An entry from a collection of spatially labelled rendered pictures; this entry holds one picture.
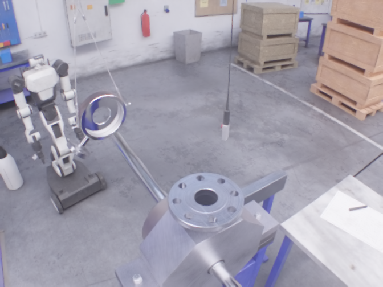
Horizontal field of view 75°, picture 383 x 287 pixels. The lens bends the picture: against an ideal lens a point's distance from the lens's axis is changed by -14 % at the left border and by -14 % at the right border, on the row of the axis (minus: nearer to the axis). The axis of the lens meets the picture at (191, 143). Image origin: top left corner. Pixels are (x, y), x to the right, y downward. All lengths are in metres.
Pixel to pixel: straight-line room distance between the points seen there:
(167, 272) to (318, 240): 0.92
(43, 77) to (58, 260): 1.57
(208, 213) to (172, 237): 0.18
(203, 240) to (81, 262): 1.77
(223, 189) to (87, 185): 2.12
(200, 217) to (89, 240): 1.92
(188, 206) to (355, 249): 1.06
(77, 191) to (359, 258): 2.45
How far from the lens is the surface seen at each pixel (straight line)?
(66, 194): 2.94
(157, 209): 1.20
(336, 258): 1.64
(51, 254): 2.78
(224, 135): 2.13
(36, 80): 2.54
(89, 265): 2.59
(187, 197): 0.98
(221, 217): 0.93
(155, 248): 1.09
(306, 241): 1.64
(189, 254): 1.00
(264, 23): 5.79
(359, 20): 4.95
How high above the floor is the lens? 2.13
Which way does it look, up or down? 35 degrees down
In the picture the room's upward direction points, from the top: straight up
